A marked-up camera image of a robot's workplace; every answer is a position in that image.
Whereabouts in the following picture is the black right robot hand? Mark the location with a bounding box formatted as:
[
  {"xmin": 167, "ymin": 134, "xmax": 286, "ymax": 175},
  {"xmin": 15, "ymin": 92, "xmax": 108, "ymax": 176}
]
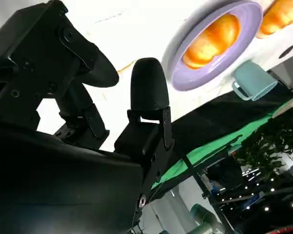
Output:
[{"xmin": 0, "ymin": 0, "xmax": 176, "ymax": 234}]

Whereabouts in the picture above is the orange white toy bread roll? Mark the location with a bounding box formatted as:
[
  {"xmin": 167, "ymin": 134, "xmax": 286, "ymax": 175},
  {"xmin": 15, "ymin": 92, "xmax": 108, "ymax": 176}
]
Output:
[
  {"xmin": 183, "ymin": 13, "xmax": 242, "ymax": 70},
  {"xmin": 255, "ymin": 0, "xmax": 293, "ymax": 40}
]

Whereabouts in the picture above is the thin orange sliver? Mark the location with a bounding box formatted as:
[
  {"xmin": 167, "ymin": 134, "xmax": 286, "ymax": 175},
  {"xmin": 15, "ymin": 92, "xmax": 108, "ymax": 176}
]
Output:
[{"xmin": 117, "ymin": 61, "xmax": 135, "ymax": 74}]

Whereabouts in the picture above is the green cloth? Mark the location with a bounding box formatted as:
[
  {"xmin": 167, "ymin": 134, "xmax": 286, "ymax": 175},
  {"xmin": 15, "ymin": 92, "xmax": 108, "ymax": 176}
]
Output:
[{"xmin": 150, "ymin": 97, "xmax": 293, "ymax": 195}]

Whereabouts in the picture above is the lilac plate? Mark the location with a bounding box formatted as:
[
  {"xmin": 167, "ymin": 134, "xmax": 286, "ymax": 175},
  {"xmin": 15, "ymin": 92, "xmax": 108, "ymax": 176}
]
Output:
[{"xmin": 161, "ymin": 0, "xmax": 264, "ymax": 92}]

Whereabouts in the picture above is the black cloth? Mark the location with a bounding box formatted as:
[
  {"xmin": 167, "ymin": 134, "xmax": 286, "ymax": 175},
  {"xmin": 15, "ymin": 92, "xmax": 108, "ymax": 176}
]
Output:
[{"xmin": 158, "ymin": 89, "xmax": 293, "ymax": 176}]

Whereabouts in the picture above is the green leafy plant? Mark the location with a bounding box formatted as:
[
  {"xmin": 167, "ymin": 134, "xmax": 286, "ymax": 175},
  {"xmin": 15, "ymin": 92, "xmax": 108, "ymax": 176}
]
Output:
[{"xmin": 236, "ymin": 114, "xmax": 293, "ymax": 182}]

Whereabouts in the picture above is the pale green mug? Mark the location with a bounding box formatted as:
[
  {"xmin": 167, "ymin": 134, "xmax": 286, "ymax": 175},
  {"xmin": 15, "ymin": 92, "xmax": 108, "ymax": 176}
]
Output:
[{"xmin": 231, "ymin": 60, "xmax": 279, "ymax": 102}]

